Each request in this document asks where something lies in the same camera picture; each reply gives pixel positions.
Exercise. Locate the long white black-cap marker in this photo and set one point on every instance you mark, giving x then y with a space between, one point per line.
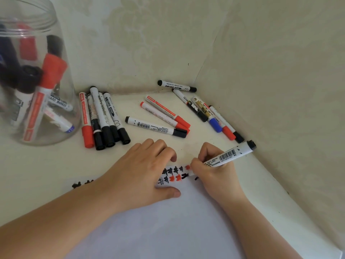
55 45
113 110
221 117
98 105

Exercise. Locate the worn white black-ended marker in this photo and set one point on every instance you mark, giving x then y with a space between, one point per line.
99 141

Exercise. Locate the black cap bold print marker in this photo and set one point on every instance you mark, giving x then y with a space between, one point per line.
183 98

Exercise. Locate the white paper sheet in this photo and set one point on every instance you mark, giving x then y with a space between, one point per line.
161 229

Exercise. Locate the person's right forearm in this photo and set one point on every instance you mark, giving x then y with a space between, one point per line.
264 234

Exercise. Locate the person's right hand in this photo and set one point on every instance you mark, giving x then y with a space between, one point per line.
221 183

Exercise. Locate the red-ended white marker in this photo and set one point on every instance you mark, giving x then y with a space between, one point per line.
156 113

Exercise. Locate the short white black-cap marker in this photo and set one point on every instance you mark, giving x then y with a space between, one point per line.
175 85

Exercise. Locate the person's left hand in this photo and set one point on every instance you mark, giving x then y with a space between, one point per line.
134 180

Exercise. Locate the white barcode black-cap marker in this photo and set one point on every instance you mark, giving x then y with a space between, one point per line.
234 153
153 126

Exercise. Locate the white marker chunky black cap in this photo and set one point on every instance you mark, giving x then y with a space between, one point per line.
107 110
60 103
31 78

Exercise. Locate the transparent plastic jar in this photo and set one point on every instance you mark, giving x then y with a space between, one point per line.
40 13

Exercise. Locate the slim black pen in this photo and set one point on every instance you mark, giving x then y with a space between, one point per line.
9 51

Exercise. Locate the slim red striped marker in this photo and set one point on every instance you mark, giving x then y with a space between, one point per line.
54 70

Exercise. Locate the red cap grey label marker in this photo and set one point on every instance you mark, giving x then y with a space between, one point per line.
27 47

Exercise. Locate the person's left forearm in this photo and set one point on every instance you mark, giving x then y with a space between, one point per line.
48 229

